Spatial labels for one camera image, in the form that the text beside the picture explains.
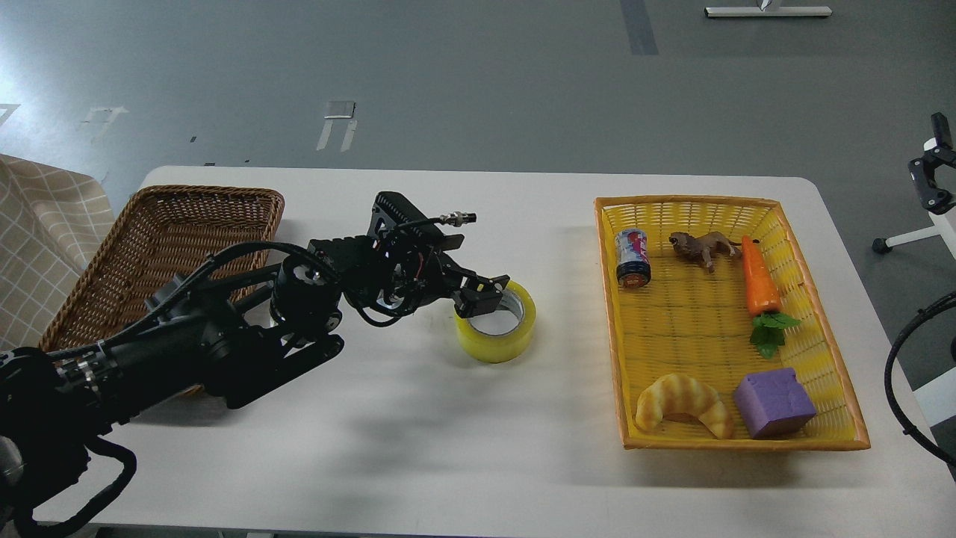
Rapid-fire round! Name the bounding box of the orange toy carrot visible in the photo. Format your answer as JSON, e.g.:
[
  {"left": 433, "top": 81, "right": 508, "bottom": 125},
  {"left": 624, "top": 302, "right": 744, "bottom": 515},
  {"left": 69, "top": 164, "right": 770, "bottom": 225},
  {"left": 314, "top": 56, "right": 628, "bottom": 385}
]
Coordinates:
[{"left": 740, "top": 235, "right": 801, "bottom": 360}]

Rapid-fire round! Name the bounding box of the yellow plastic basket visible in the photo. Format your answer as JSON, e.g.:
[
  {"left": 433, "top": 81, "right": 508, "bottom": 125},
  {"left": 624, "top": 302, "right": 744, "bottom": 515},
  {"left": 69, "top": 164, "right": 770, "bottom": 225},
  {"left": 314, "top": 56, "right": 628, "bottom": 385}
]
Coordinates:
[{"left": 594, "top": 194, "right": 870, "bottom": 451}]

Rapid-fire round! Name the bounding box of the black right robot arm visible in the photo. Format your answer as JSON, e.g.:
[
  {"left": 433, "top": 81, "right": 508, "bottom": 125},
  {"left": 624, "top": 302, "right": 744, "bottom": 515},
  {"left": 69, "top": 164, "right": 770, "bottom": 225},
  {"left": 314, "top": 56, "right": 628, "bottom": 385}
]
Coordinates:
[{"left": 907, "top": 112, "right": 955, "bottom": 215}]

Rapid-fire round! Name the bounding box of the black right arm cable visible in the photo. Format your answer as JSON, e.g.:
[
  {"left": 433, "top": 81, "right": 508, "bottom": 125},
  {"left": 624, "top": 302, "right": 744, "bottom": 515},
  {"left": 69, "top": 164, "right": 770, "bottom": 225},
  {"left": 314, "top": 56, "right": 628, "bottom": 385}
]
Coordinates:
[{"left": 884, "top": 291, "right": 956, "bottom": 468}]

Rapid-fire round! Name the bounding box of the yellow tape roll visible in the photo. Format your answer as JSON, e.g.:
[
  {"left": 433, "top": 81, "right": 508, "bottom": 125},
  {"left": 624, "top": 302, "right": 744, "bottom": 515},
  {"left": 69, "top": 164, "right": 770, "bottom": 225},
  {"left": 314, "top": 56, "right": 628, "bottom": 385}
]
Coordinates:
[{"left": 454, "top": 280, "right": 537, "bottom": 364}]

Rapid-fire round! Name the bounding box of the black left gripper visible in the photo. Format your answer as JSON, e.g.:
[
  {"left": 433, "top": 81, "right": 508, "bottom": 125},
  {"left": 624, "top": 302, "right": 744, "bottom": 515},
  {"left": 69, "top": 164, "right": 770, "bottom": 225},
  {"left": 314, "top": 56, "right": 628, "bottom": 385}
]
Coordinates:
[{"left": 358, "top": 234, "right": 511, "bottom": 319}]

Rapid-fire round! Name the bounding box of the white stand base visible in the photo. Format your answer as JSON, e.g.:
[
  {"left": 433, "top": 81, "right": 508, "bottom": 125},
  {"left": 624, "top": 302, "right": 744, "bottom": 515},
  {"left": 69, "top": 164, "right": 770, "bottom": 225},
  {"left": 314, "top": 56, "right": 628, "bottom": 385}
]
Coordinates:
[{"left": 704, "top": 1, "right": 833, "bottom": 19}]

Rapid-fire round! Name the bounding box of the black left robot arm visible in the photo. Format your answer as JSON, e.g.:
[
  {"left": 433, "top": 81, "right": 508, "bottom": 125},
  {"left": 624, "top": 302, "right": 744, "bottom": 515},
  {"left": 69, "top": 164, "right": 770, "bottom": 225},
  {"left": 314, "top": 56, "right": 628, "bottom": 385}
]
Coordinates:
[{"left": 1, "top": 191, "right": 511, "bottom": 537}]

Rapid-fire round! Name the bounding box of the purple foam block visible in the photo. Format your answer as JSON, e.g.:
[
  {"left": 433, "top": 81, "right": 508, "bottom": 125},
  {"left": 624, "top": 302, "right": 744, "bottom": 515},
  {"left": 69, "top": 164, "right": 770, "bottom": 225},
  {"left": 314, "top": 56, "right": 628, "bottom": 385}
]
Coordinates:
[{"left": 732, "top": 367, "right": 817, "bottom": 439}]

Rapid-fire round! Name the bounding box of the brown wicker basket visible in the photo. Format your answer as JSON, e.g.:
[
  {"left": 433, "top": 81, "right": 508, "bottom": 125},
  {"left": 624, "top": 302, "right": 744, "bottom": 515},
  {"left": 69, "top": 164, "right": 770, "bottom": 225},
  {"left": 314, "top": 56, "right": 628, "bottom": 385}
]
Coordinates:
[{"left": 39, "top": 186, "right": 284, "bottom": 351}]

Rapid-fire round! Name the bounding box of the beige checkered cloth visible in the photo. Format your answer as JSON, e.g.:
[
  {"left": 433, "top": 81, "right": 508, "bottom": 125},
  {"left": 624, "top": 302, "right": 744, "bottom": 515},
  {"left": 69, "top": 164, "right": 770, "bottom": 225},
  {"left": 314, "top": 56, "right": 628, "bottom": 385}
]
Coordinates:
[{"left": 1, "top": 155, "right": 115, "bottom": 350}]

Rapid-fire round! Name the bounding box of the toy croissant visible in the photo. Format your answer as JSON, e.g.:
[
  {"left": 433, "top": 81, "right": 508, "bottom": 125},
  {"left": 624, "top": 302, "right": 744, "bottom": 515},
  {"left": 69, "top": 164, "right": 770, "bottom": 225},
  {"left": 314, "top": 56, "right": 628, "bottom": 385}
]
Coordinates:
[{"left": 634, "top": 372, "right": 734, "bottom": 439}]

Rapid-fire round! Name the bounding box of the small drink can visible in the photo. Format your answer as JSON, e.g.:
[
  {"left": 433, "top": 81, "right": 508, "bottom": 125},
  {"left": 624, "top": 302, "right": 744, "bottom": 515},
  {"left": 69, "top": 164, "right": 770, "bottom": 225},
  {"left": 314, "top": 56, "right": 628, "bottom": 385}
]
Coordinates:
[{"left": 615, "top": 228, "right": 652, "bottom": 289}]

